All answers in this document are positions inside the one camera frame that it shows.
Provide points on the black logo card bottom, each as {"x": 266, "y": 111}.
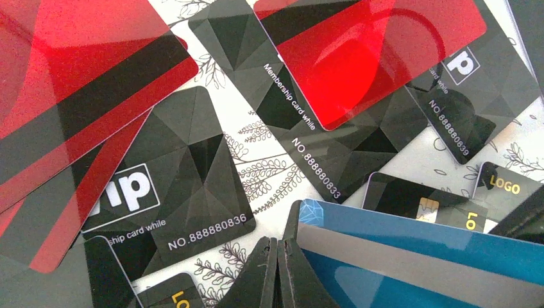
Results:
{"x": 176, "y": 292}

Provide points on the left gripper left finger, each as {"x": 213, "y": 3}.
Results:
{"x": 255, "y": 285}

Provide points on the blue card with grey stripe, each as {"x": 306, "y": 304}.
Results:
{"x": 370, "y": 259}

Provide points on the red card top centre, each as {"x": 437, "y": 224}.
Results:
{"x": 347, "y": 55}

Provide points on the red card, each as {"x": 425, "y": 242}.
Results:
{"x": 72, "y": 74}
{"x": 347, "y": 55}
{"x": 37, "y": 232}

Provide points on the red card bottom left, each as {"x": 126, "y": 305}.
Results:
{"x": 37, "y": 232}

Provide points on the red card top left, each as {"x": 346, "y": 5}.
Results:
{"x": 72, "y": 74}

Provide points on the black vip card 836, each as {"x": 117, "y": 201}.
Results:
{"x": 176, "y": 192}

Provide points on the black logo chip card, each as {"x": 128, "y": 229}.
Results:
{"x": 396, "y": 196}

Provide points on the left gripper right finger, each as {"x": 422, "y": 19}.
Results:
{"x": 298, "y": 285}

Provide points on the black logo card right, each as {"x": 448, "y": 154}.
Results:
{"x": 501, "y": 190}

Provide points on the black card left pile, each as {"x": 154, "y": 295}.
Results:
{"x": 90, "y": 275}

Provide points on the black vip card 839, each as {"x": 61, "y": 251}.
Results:
{"x": 473, "y": 94}

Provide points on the black membership card 833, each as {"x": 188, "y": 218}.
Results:
{"x": 336, "y": 162}

